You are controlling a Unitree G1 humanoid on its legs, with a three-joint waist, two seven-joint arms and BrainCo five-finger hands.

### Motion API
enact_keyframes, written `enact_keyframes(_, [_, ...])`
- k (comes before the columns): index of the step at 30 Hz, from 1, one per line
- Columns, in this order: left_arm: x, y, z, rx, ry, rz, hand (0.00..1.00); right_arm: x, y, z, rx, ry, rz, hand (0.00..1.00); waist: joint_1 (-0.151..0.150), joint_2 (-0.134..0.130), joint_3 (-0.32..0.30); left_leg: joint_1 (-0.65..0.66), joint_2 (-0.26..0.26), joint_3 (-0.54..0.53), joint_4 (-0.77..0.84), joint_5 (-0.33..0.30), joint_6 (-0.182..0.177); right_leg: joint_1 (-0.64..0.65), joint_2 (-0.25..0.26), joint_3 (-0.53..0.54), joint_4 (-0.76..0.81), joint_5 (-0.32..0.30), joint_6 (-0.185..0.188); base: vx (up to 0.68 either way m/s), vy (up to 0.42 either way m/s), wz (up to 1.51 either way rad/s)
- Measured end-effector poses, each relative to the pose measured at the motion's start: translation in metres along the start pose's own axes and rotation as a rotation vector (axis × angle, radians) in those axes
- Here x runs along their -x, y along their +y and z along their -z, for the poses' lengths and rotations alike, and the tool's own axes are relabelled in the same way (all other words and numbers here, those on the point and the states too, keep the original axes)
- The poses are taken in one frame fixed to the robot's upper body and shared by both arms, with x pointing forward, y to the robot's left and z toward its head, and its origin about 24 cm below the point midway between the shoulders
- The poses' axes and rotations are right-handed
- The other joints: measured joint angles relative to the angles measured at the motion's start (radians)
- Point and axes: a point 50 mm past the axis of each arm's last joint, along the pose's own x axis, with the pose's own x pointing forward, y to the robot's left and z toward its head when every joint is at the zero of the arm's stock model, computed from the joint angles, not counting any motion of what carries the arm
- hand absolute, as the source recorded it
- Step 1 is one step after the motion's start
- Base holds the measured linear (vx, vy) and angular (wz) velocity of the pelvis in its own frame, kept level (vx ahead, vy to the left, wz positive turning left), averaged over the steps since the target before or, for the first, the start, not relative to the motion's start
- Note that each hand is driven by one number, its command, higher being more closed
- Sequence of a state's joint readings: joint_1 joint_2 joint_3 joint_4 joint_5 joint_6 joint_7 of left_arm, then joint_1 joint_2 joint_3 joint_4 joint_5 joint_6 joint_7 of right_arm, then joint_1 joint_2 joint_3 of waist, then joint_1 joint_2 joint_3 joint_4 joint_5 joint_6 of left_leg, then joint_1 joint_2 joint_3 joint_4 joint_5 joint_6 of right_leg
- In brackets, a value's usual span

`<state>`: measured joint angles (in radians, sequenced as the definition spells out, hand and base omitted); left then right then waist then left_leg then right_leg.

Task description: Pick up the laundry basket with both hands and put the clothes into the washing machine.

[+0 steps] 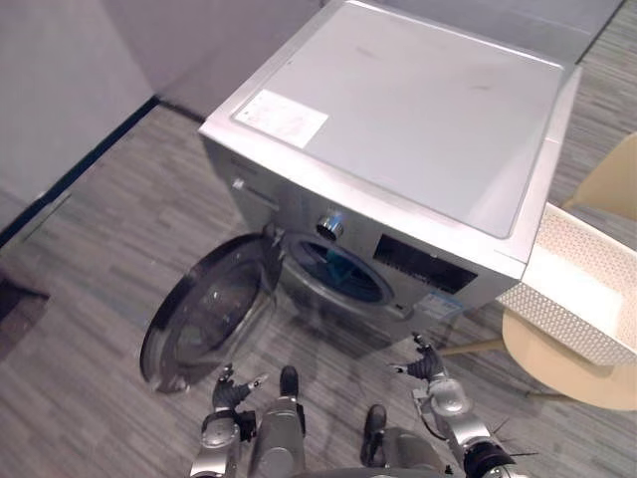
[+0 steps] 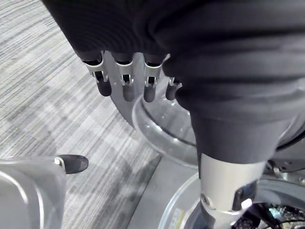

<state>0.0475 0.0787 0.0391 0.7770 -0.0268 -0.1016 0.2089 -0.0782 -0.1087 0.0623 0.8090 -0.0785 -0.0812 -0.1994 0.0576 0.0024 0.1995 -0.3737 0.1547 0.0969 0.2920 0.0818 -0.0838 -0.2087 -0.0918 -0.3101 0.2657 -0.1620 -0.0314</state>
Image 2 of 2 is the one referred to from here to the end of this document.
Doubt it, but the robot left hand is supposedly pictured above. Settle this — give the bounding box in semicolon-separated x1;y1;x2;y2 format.
41;0;305;229

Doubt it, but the dark robot foot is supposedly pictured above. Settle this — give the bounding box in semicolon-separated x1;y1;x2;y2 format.
54;154;90;175

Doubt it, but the washing machine door with glass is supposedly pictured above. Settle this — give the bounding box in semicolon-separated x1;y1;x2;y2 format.
104;49;201;170

